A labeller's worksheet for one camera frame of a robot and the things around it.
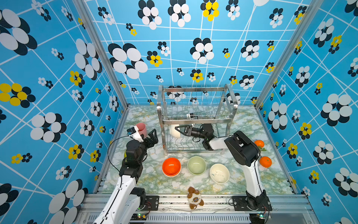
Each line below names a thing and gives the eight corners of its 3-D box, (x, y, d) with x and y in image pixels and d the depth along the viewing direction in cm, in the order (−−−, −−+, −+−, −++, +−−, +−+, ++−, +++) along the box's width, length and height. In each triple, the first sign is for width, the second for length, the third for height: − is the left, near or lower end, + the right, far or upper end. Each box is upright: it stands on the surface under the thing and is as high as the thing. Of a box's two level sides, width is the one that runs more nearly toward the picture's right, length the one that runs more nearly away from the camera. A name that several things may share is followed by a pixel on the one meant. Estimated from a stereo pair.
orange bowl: (162, 178, 84) (161, 175, 79) (164, 161, 91) (163, 157, 86) (181, 178, 84) (181, 175, 79) (181, 161, 91) (181, 157, 86)
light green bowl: (187, 176, 84) (188, 174, 80) (187, 159, 91) (187, 156, 87) (205, 176, 84) (207, 174, 80) (204, 159, 91) (205, 156, 87)
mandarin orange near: (261, 167, 88) (264, 165, 84) (258, 159, 91) (261, 156, 88) (269, 167, 88) (273, 165, 84) (266, 159, 91) (269, 156, 88)
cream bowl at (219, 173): (210, 185, 81) (211, 182, 77) (208, 167, 88) (209, 163, 84) (228, 185, 81) (231, 182, 77) (225, 167, 88) (227, 163, 84)
